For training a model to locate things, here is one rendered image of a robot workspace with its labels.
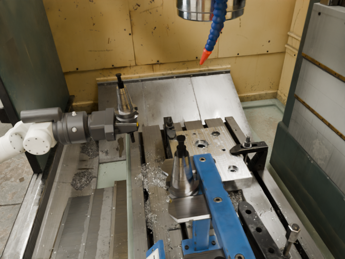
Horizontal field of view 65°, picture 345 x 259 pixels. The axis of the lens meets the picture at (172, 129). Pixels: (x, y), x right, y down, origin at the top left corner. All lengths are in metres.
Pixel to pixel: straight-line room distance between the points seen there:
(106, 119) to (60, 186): 0.71
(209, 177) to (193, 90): 1.29
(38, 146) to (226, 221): 0.52
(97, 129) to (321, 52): 0.76
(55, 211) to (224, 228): 0.96
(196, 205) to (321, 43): 0.74
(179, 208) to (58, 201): 0.92
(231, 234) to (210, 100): 1.35
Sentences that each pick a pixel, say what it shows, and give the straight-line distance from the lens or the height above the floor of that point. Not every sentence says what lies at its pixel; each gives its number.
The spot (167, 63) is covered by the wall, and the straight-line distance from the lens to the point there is 1.79.
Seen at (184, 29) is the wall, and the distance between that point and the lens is 1.75.
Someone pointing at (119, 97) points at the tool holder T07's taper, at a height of 1.27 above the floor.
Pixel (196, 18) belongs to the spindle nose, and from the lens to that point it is 0.63.
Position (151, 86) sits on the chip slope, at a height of 0.84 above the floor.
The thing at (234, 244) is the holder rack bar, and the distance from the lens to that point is 0.44.
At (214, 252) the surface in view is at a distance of 0.44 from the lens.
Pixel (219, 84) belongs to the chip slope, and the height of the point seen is 0.82.
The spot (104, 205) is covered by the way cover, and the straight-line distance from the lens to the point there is 1.18.
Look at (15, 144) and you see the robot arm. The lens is 0.86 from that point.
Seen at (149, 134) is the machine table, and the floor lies 0.90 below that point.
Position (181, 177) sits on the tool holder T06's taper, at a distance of 0.49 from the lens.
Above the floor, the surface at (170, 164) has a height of 1.22.
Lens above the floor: 1.60
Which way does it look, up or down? 35 degrees down
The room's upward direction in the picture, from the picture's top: 3 degrees counter-clockwise
